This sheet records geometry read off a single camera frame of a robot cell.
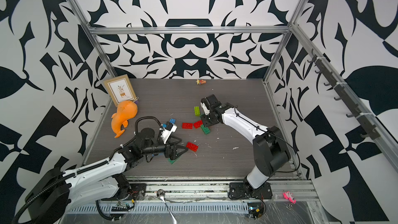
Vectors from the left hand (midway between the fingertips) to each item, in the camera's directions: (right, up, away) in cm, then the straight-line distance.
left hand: (183, 141), depth 75 cm
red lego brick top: (0, +4, +19) cm, 19 cm away
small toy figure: (+8, +33, +41) cm, 53 cm away
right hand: (+11, +9, +13) cm, 20 cm away
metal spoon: (-11, -24, -1) cm, 27 cm away
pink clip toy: (+49, -24, -3) cm, 54 cm away
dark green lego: (+11, +2, +17) cm, 20 cm away
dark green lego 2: (-7, -13, +7) cm, 16 cm away
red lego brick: (+7, +5, +18) cm, 20 cm away
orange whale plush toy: (-37, +14, +19) cm, 44 cm away
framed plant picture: (-44, +26, +27) cm, 58 cm away
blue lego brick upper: (-9, +7, +22) cm, 24 cm away
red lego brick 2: (+4, -6, +12) cm, 14 cm away
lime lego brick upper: (+6, +12, +27) cm, 30 cm away
